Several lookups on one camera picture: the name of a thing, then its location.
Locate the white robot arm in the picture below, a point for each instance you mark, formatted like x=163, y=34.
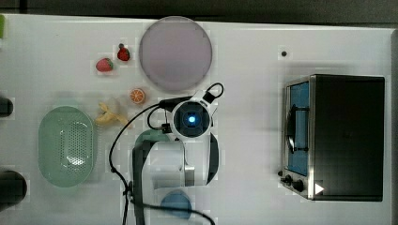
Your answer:
x=190, y=159

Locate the green plastic strainer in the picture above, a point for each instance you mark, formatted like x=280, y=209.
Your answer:
x=66, y=154

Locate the green cup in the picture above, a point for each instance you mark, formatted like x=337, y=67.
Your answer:
x=152, y=135

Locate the grey round plate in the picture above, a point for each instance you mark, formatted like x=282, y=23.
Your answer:
x=175, y=53

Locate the toy orange slice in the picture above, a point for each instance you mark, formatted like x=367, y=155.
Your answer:
x=137, y=96

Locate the blue cup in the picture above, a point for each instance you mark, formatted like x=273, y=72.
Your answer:
x=178, y=204

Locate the toy peeled banana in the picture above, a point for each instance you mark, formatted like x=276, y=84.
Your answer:
x=109, y=115

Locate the dark red toy strawberry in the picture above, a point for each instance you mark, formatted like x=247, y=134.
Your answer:
x=123, y=53

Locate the pink toy strawberry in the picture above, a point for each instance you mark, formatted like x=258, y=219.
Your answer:
x=104, y=65

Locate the black toaster oven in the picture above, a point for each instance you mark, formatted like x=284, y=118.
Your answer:
x=334, y=138

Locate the black cylindrical container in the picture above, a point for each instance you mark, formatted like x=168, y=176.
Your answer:
x=13, y=189

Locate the green marker bottle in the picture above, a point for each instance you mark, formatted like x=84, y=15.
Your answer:
x=2, y=24

